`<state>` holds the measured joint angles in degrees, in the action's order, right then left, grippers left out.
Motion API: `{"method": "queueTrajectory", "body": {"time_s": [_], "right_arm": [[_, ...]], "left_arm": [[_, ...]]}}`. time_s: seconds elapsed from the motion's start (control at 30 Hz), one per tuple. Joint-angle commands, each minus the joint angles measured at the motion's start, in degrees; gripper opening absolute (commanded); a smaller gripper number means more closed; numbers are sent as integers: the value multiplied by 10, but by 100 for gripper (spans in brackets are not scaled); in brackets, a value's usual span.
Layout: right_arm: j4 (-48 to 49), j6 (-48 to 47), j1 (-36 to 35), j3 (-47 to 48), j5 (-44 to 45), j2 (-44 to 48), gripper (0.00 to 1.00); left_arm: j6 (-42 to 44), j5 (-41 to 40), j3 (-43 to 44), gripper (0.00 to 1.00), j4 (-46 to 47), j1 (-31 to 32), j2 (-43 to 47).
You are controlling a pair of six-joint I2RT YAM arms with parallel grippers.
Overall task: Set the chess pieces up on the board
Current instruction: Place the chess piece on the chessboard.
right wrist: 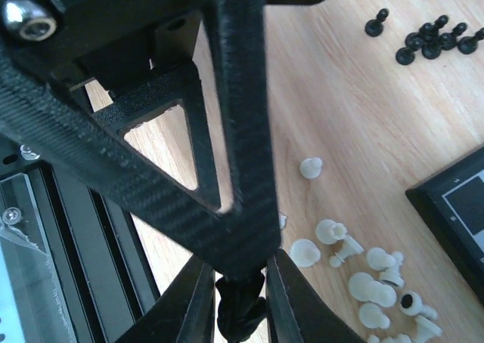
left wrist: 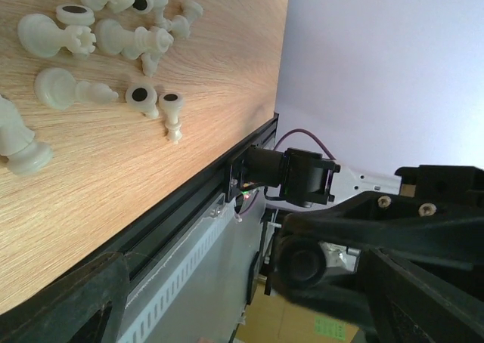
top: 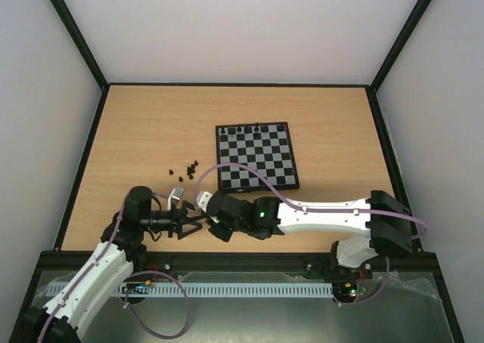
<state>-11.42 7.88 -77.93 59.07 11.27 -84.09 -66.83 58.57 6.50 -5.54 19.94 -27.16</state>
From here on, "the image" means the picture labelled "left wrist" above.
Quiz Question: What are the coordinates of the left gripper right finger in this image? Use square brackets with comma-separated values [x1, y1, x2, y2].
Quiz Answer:
[358, 249, 483, 342]

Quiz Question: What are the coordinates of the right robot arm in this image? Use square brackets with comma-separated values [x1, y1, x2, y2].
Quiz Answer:
[224, 146, 401, 208]

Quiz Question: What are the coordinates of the light blue cable duct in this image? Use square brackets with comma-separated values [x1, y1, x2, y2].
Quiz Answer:
[117, 204, 234, 342]

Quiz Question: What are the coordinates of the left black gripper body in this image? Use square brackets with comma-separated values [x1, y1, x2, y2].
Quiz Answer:
[271, 165, 483, 305]

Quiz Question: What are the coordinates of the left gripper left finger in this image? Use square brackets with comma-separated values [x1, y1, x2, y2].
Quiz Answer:
[1, 252, 129, 342]

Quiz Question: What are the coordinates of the black aluminium frame rail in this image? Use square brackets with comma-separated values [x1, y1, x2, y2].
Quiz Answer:
[94, 112, 281, 283]

